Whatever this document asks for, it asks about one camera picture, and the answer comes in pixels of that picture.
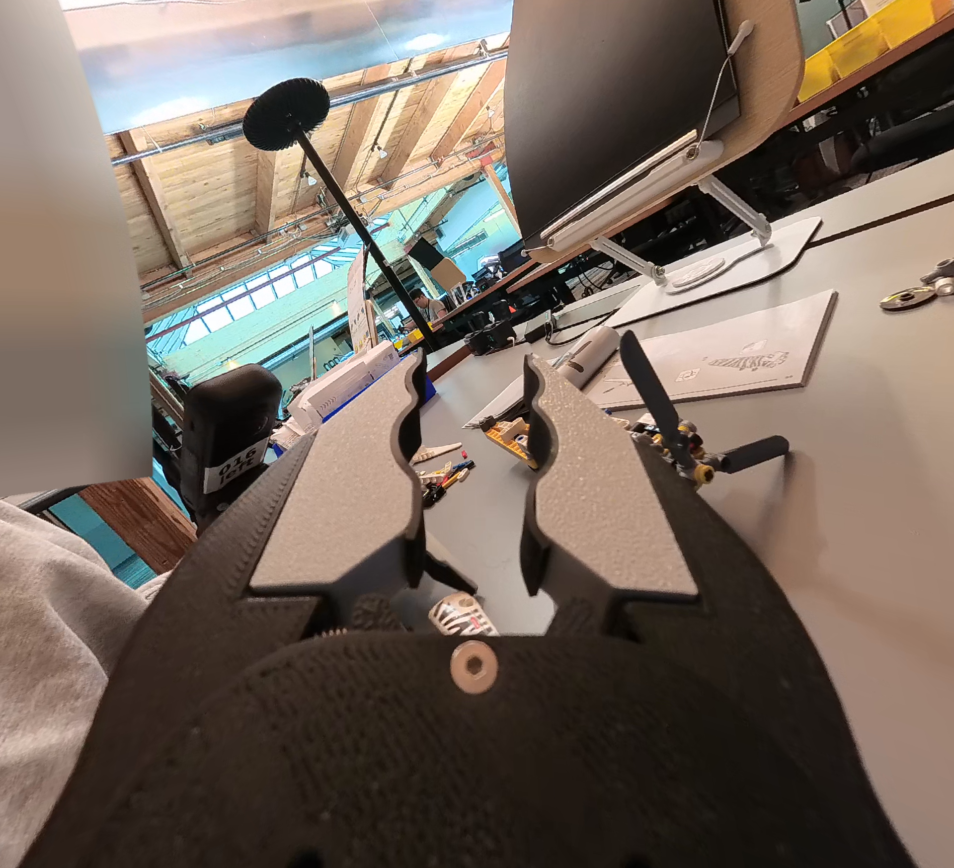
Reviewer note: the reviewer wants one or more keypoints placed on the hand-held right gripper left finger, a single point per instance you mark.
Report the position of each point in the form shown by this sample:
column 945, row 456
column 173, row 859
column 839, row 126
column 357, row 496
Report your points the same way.
column 343, row 503

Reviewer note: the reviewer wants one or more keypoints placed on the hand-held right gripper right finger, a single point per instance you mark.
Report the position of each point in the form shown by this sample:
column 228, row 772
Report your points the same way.
column 611, row 510

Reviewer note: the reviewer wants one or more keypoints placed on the zebra-striped lego piece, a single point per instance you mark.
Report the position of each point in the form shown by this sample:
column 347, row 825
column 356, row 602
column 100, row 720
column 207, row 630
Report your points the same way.
column 463, row 618

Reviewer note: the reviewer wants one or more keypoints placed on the cluster of small lego pieces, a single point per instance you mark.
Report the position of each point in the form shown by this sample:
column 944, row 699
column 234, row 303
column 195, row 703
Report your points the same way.
column 443, row 478

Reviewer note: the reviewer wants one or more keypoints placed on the tan lego plate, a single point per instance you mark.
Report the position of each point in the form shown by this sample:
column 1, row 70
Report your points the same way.
column 440, row 450

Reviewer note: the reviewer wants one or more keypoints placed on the yellow lego piece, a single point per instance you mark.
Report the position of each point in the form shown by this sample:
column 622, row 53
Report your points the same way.
column 508, row 434

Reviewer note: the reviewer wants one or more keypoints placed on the stack of white boxes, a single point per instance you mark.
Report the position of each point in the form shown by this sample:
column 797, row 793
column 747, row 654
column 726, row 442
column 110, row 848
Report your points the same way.
column 343, row 387

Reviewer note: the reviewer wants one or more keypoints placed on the white cylinder tube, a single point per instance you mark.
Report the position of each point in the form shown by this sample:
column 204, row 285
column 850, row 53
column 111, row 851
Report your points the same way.
column 592, row 354

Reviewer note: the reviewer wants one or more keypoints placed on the white yellow standing banner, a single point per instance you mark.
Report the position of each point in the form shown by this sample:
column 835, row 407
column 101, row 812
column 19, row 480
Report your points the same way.
column 360, row 309

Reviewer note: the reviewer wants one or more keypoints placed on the grey flat device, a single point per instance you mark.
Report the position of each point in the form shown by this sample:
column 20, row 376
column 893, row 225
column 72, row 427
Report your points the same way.
column 596, row 301

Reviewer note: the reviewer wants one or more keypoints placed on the small black device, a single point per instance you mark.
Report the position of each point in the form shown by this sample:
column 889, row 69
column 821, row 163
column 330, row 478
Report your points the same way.
column 488, row 337

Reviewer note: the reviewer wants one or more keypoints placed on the white instruction booklet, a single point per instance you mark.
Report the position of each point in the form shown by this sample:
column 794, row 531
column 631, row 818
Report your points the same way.
column 782, row 331

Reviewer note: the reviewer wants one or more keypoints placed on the person's grey sweatshirt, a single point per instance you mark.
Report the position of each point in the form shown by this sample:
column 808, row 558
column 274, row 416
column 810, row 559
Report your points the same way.
column 52, row 659

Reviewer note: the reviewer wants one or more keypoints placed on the black disc lamp on pole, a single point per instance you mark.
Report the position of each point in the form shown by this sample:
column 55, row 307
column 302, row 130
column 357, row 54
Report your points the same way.
column 286, row 114

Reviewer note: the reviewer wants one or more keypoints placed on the silver laptop stand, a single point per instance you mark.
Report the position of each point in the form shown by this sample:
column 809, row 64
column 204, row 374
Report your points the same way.
column 775, row 242

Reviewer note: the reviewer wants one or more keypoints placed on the round metal disc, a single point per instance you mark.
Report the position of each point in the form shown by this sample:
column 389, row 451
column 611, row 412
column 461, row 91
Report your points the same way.
column 905, row 298

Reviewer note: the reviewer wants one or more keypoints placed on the grey metal part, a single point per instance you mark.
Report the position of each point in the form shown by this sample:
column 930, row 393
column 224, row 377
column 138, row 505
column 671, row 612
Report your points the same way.
column 940, row 278

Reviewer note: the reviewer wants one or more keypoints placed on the black office chair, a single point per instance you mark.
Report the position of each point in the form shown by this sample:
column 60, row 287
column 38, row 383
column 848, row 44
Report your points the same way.
column 905, row 141

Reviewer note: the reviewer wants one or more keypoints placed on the yellow plastic bin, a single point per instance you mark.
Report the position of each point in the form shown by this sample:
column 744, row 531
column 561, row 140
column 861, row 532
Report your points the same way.
column 857, row 52
column 913, row 15
column 816, row 74

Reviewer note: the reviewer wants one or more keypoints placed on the black laptop on stand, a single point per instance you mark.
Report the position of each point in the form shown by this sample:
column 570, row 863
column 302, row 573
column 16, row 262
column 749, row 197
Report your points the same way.
column 760, row 26

